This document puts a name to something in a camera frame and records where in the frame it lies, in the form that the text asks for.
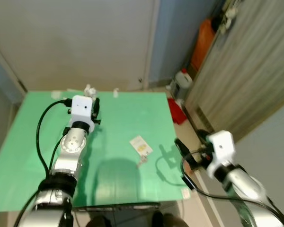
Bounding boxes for keys with white tag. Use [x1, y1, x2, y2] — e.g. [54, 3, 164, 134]
[129, 136, 153, 167]

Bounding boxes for crumpled clear tape ball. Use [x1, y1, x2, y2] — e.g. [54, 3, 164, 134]
[84, 84, 98, 97]

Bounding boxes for plain green board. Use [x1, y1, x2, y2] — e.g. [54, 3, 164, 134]
[0, 91, 190, 212]

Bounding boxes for red cloth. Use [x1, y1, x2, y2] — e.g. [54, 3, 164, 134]
[167, 97, 187, 125]

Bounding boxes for white jug with red cap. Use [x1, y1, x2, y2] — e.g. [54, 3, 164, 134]
[173, 69, 194, 100]

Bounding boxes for robot's dark right foot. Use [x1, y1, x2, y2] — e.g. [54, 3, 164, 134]
[151, 211, 189, 227]

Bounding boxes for robot's dark foot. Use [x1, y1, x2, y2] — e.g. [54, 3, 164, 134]
[151, 211, 189, 227]
[87, 215, 113, 227]

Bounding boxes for orange broom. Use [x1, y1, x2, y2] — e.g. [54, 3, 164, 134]
[190, 18, 213, 71]

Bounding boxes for robot's dark left foot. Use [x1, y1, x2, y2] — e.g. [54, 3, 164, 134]
[87, 215, 113, 227]

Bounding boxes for white hanging bundle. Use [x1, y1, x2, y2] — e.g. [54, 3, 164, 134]
[222, 0, 240, 31]

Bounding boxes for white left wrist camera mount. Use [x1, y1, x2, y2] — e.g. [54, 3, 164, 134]
[69, 95, 95, 133]

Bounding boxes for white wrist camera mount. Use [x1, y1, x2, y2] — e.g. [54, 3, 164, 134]
[206, 131, 237, 173]
[69, 95, 95, 133]

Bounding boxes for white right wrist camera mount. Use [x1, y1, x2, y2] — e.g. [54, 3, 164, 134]
[206, 131, 237, 173]

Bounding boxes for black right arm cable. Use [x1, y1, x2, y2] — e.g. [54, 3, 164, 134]
[181, 149, 284, 227]

